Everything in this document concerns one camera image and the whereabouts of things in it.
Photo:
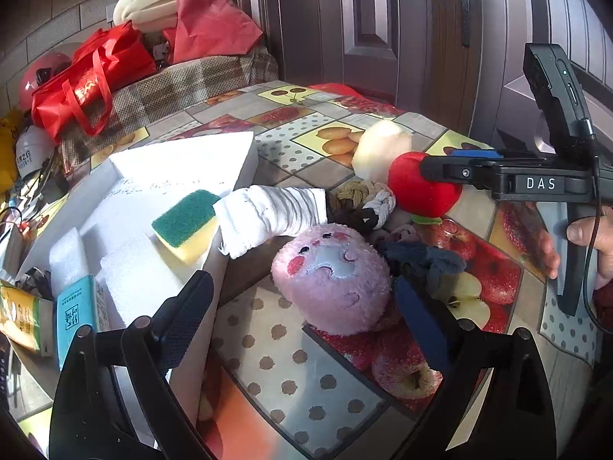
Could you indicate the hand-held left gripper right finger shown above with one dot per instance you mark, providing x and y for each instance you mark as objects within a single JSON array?
[{"x": 421, "y": 326}]

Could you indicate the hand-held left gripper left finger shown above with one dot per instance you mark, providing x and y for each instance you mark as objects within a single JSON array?
[{"x": 187, "y": 316}]

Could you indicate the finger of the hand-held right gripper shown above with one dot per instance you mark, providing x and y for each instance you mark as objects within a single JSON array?
[
  {"x": 455, "y": 172},
  {"x": 474, "y": 153}
]

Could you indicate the red plush apple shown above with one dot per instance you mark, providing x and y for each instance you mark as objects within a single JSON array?
[{"x": 421, "y": 191}]

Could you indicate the white foam box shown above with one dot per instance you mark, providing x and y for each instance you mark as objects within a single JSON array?
[{"x": 167, "y": 167}]

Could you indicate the person's right hand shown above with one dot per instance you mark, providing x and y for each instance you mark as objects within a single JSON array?
[{"x": 586, "y": 232}]

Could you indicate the dark blue grey sock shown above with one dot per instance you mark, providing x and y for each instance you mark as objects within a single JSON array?
[{"x": 421, "y": 261}]

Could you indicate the cream plush ball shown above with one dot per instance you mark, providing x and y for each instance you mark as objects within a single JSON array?
[{"x": 383, "y": 148}]

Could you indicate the green yellow scouring sponge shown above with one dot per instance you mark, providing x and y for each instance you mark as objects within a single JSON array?
[{"x": 184, "y": 223}]

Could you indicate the pink plush toy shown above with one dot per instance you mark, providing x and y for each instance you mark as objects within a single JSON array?
[{"x": 330, "y": 278}]

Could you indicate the fruit print tablecloth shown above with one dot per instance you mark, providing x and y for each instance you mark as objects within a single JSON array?
[{"x": 287, "y": 359}]

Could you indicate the teal carton box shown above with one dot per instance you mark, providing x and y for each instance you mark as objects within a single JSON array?
[{"x": 76, "y": 311}]

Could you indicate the panelled metal door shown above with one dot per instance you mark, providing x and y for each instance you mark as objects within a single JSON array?
[
  {"x": 364, "y": 19},
  {"x": 503, "y": 33}
]

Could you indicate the white knitted sock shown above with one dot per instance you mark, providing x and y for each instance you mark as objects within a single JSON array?
[{"x": 268, "y": 215}]

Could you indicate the yellow green carton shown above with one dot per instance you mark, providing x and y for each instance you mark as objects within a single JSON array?
[{"x": 24, "y": 316}]

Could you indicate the white helmet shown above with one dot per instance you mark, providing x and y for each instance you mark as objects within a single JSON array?
[{"x": 31, "y": 153}]

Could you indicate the plaid checked cloth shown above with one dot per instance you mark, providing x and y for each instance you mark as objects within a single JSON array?
[{"x": 191, "y": 86}]

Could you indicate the yellow bag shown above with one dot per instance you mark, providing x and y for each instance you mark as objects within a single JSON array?
[{"x": 7, "y": 148}]

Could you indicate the red tote bag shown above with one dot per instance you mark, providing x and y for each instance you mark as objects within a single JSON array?
[{"x": 91, "y": 81}]

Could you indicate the pink helmet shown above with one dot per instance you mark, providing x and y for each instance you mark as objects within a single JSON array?
[{"x": 40, "y": 76}]

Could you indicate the red nonwoven bag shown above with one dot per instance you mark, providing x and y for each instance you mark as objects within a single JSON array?
[{"x": 210, "y": 19}]

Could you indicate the white foam pieces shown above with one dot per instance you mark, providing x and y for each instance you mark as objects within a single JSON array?
[{"x": 143, "y": 5}]

